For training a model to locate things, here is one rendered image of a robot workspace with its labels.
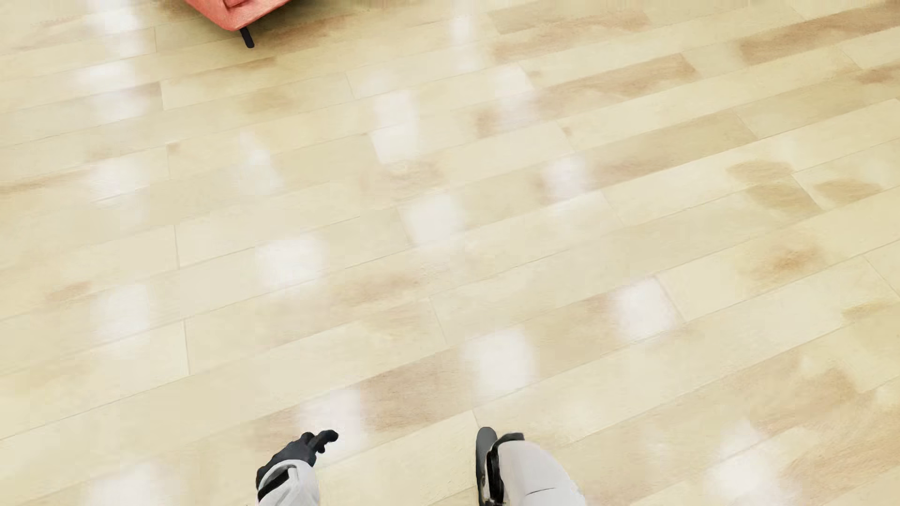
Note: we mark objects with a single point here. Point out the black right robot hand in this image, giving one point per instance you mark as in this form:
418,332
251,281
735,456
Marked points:
484,464

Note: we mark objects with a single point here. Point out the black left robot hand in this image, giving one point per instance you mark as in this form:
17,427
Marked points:
298,449

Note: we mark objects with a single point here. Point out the red upholstered sofa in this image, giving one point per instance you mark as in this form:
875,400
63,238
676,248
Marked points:
235,10

